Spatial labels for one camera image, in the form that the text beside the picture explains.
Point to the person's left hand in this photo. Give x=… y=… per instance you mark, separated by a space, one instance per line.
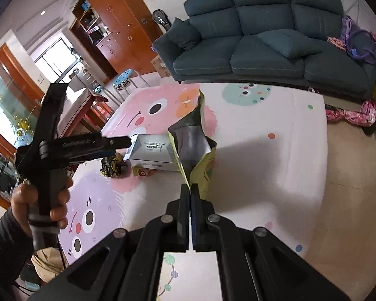
x=22 y=203

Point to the wooden side table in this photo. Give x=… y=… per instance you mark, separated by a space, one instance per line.
x=81 y=109

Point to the cardboard box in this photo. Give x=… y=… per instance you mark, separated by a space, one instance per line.
x=161 y=67

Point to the wooden cabinet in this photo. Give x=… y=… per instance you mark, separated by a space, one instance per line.
x=119 y=25

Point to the purple backpack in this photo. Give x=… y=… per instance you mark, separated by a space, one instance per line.
x=358 y=42

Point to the dark teal cushion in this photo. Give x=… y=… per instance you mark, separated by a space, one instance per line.
x=289 y=44
x=183 y=34

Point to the black standing fan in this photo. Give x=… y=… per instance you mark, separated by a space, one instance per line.
x=160 y=18

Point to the dark crumpled candy wrapper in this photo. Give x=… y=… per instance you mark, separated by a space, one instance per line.
x=112 y=166

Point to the person's left forearm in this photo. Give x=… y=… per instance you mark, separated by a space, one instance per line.
x=3 y=250

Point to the white carton box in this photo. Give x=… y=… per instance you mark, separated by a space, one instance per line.
x=153 y=150

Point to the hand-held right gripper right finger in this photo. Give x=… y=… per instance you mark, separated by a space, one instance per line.
x=193 y=222

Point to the cartoon printed table cover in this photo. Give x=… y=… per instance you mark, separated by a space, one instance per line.
x=253 y=163

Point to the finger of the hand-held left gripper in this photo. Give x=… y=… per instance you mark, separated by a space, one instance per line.
x=122 y=142
x=94 y=156

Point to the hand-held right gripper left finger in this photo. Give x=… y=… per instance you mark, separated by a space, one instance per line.
x=183 y=222

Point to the dark teal sofa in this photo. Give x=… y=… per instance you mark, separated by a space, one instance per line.
x=253 y=56

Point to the blue round stool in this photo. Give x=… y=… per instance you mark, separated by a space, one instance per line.
x=123 y=80

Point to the yellow-green snack bag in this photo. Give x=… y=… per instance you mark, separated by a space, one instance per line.
x=194 y=150

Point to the pink patterned bag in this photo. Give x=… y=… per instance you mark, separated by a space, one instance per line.
x=354 y=114

